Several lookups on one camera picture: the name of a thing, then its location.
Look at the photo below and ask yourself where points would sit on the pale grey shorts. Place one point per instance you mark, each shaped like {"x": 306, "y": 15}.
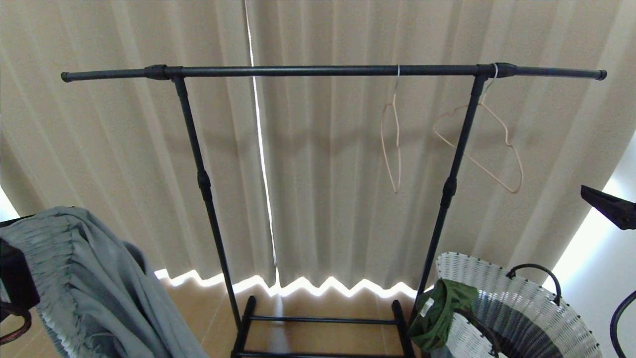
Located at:
{"x": 99, "y": 278}

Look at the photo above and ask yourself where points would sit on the green garment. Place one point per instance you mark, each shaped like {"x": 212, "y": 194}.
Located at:
{"x": 442, "y": 313}

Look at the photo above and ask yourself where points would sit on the pink clothes hanger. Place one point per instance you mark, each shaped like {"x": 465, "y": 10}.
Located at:
{"x": 399, "y": 149}
{"x": 497, "y": 179}

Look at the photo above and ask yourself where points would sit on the white laundry basket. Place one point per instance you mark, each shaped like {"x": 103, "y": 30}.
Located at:
{"x": 497, "y": 283}

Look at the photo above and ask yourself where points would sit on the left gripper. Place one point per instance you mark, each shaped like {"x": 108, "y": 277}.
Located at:
{"x": 15, "y": 278}

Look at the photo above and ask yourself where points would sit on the black clothes rack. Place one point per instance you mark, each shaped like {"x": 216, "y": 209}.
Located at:
{"x": 323, "y": 71}

